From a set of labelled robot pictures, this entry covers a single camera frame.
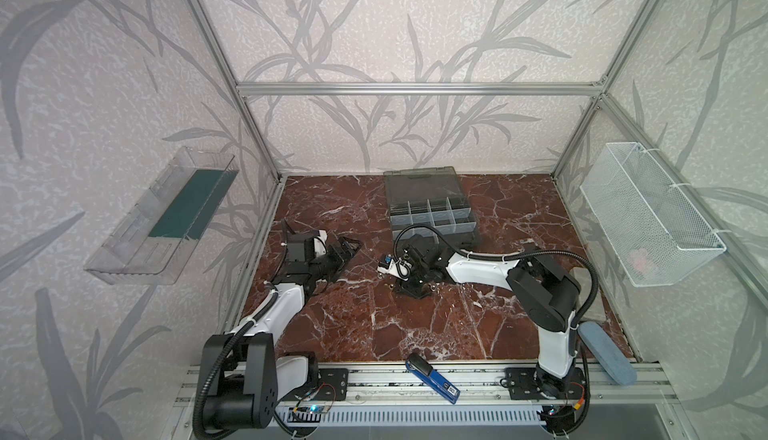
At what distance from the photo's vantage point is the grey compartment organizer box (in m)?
1.04

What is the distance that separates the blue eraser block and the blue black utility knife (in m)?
0.39

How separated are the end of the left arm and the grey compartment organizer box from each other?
267 mm

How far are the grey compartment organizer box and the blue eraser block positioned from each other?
395mm

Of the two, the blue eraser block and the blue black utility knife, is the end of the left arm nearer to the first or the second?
the blue black utility knife

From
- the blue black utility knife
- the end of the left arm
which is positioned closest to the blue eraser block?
the blue black utility knife

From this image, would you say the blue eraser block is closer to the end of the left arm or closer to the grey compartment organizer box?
the grey compartment organizer box

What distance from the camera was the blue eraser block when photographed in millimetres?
750

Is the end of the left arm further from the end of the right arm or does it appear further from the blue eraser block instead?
the blue eraser block

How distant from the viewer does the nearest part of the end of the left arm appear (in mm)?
668

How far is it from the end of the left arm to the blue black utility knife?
318mm

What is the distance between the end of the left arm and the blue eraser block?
69 centimetres

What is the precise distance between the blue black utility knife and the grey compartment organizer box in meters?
0.39

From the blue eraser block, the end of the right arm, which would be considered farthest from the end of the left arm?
the blue eraser block

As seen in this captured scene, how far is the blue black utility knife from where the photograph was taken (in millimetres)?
718
